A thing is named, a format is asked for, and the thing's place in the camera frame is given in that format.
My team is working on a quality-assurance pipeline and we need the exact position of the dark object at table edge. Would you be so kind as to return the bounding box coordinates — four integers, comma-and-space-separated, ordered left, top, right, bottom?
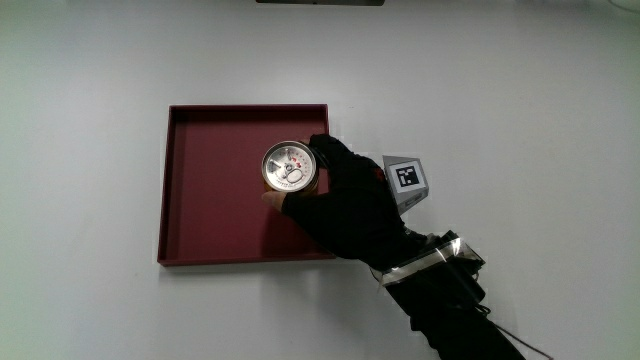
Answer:
255, 0, 386, 7

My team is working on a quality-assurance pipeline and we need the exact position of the person's right hand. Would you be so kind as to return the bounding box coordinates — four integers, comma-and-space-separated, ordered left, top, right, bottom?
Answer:
261, 133, 431, 273

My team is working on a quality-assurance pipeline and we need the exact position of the thin dark cable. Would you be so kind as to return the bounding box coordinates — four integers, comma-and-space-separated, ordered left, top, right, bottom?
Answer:
474, 303, 555, 360

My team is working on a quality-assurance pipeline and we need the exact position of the dark red square plate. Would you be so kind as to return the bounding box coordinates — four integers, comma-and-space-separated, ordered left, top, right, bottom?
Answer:
157, 103, 337, 267

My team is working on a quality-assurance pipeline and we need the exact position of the silver top red bull can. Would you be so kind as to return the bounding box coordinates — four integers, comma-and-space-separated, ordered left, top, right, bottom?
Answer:
261, 140, 320, 194

